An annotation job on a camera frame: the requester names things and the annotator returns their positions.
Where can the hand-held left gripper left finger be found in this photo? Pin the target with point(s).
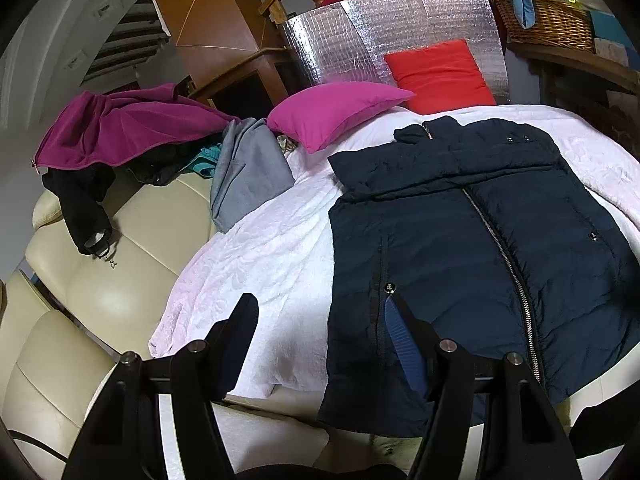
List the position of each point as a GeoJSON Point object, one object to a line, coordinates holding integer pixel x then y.
{"type": "Point", "coordinates": [235, 350]}

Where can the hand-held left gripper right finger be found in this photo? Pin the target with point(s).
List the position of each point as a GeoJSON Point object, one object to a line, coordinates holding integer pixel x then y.
{"type": "Point", "coordinates": [405, 350]}

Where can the navy blue zip jacket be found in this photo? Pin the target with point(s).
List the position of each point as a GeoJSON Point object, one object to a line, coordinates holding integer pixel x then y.
{"type": "Point", "coordinates": [450, 240]}

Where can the white textured blanket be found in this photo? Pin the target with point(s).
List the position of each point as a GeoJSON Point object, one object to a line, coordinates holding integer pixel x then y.
{"type": "Point", "coordinates": [260, 270]}

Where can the white cloth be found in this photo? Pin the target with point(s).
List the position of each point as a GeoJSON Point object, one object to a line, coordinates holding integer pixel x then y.
{"type": "Point", "coordinates": [270, 435]}

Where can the cream leather sofa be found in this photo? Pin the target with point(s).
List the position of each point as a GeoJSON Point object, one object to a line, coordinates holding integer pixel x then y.
{"type": "Point", "coordinates": [100, 285]}

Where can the grey garment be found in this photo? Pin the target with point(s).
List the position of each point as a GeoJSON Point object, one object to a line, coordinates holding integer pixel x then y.
{"type": "Point", "coordinates": [250, 170]}

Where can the teal garment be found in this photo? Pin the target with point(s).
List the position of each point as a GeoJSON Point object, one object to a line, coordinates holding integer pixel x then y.
{"type": "Point", "coordinates": [207, 162]}

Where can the dark cloth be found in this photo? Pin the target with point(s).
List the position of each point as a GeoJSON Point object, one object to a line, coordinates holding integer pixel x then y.
{"type": "Point", "coordinates": [605, 430]}

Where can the black garment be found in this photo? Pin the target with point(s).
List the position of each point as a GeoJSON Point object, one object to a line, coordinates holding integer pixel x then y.
{"type": "Point", "coordinates": [82, 195]}

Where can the magenta pillow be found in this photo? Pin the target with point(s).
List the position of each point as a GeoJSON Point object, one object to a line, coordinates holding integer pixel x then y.
{"type": "Point", "coordinates": [330, 112]}

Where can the magenta fleece jacket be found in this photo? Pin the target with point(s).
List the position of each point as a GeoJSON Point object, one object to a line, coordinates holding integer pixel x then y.
{"type": "Point", "coordinates": [115, 130]}

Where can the red pillow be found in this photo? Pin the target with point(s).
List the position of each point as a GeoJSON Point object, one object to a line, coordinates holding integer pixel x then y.
{"type": "Point", "coordinates": [440, 75]}

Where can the silver foil insulation panel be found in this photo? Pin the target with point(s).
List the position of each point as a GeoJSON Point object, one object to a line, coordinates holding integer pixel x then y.
{"type": "Point", "coordinates": [340, 45]}

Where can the square recessed ceiling light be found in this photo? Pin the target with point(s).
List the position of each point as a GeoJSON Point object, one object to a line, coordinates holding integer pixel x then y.
{"type": "Point", "coordinates": [105, 8]}
{"type": "Point", "coordinates": [77, 62]}

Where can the wooden side table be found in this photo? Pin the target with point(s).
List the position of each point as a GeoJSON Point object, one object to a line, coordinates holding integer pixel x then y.
{"type": "Point", "coordinates": [565, 57]}

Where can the wooden pillar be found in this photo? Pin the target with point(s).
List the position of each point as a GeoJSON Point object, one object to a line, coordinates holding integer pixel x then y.
{"type": "Point", "coordinates": [215, 10]}

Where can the wicker basket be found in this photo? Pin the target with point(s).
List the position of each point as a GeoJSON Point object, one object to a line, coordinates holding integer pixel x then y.
{"type": "Point", "coordinates": [555, 25]}

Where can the teal cardboard box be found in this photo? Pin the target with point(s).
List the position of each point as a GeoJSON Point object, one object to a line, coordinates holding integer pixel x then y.
{"type": "Point", "coordinates": [605, 25]}

